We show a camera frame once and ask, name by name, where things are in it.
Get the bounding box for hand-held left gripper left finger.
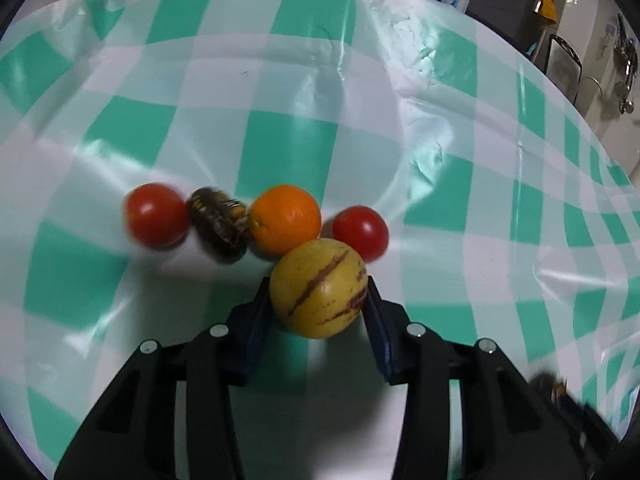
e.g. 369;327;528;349
54;276;275;480

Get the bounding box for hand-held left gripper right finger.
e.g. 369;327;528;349
364;276;584;480

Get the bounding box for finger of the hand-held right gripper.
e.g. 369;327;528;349
550;385;623;463

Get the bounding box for yellow pepino melon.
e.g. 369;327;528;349
269;239;369;339

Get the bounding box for small red tomato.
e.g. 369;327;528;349
331;205;390;264

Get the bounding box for large smooth orange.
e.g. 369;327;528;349
248;184;322;255

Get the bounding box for large red tomato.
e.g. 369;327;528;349
124;183;191;249

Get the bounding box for green white checkered tablecloth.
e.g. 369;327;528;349
0;0;640;480

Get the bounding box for metal faucet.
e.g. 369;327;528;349
575;77;604;122

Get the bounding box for hanging metal utensils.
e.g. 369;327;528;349
612;12;640;116

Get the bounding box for yellow cloth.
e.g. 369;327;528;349
530;0;559;24

